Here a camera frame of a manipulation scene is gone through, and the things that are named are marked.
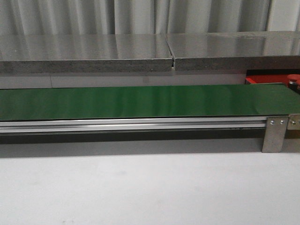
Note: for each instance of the red mushroom push button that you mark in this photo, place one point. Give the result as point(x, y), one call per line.
point(292, 78)

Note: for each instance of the red plastic tray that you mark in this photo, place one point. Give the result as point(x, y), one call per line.
point(258, 76)

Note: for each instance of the green conveyor belt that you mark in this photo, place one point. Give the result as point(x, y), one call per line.
point(147, 102)

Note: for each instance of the right grey stone slab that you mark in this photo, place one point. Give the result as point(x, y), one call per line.
point(235, 51)

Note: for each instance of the grey stone slab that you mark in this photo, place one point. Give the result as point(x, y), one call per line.
point(84, 53)
point(235, 51)

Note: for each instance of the left grey stone slab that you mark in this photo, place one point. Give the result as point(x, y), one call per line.
point(84, 53)

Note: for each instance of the grey pleated curtain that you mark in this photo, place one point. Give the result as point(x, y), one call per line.
point(36, 17)

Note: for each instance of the aluminium conveyor side rail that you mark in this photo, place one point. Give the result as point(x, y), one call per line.
point(47, 126)

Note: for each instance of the steel conveyor support bracket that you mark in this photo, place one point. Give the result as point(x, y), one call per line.
point(274, 134)

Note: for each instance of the steel conveyor end bracket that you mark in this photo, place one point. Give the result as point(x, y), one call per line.
point(294, 122)

